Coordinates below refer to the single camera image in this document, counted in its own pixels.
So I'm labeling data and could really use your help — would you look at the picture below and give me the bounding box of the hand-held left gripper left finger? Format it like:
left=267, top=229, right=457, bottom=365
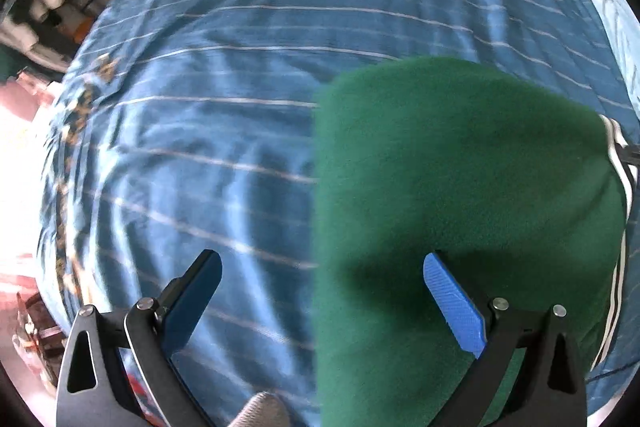
left=56, top=249, right=223, bottom=427

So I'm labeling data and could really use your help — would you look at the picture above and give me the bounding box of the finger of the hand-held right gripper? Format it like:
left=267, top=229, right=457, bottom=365
left=616, top=144, right=640, bottom=168

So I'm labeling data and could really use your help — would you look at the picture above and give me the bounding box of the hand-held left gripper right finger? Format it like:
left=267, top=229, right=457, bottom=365
left=422, top=252, right=587, bottom=427

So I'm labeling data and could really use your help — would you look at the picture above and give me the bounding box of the green varsity jacket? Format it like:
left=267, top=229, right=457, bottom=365
left=311, top=56, right=640, bottom=427

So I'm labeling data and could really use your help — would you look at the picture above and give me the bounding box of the light blue cloth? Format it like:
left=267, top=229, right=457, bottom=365
left=542, top=0, right=640, bottom=118

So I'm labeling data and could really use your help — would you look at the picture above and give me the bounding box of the blue striped bed blanket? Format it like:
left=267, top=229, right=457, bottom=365
left=35, top=0, right=640, bottom=427

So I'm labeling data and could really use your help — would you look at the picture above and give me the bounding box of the dark bedside clutter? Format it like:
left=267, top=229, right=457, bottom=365
left=10, top=289, right=68, bottom=388

